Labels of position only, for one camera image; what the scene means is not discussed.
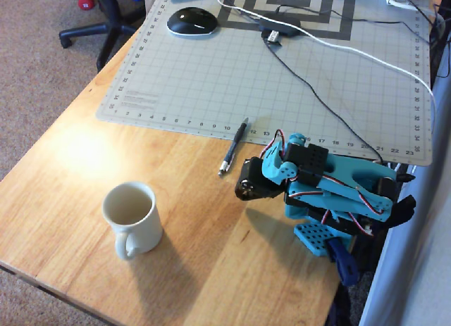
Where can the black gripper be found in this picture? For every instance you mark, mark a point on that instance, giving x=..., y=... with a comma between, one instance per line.
x=254, y=186

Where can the dark blue pen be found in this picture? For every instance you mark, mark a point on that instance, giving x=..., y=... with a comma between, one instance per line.
x=234, y=144

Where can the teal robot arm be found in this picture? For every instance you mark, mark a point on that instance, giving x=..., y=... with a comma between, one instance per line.
x=352, y=171

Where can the cream ceramic mug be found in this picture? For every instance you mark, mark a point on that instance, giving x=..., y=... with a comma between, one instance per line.
x=135, y=231

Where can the dark blue clamp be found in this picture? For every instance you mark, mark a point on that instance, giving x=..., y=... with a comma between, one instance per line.
x=343, y=262

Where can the grey gridded cutting mat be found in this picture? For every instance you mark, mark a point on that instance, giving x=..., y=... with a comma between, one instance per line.
x=211, y=76

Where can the silver USB connector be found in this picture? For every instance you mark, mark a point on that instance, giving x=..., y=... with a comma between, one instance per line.
x=273, y=35

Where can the black USB hub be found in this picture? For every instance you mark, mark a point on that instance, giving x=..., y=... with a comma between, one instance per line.
x=282, y=25

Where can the black computer mouse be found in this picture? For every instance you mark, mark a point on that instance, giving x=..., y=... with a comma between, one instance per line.
x=192, y=21

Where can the black square pattern sheet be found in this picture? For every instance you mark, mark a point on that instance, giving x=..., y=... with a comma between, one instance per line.
x=340, y=26

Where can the black office chair base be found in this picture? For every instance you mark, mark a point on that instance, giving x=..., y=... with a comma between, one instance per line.
x=111, y=26

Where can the red dumbbell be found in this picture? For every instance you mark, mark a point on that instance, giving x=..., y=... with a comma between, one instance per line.
x=85, y=1

